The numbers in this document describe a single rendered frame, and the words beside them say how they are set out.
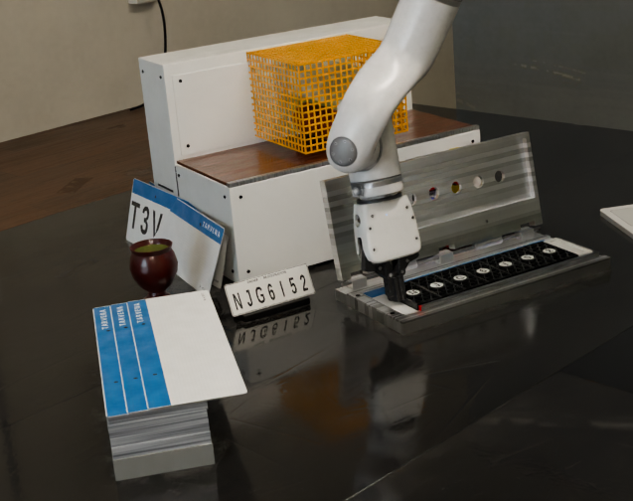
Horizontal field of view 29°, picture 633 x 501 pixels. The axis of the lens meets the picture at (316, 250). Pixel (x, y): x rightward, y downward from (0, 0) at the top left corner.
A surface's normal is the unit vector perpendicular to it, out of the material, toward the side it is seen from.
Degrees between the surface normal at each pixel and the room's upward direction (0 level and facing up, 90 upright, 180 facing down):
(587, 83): 90
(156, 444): 90
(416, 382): 0
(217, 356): 0
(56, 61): 90
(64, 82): 90
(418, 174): 79
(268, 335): 0
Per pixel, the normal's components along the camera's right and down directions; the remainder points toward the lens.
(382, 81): 0.00, -0.45
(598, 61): -0.70, 0.29
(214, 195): -0.86, 0.23
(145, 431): 0.21, 0.30
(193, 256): -0.86, -0.14
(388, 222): 0.48, 0.05
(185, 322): -0.08, -0.94
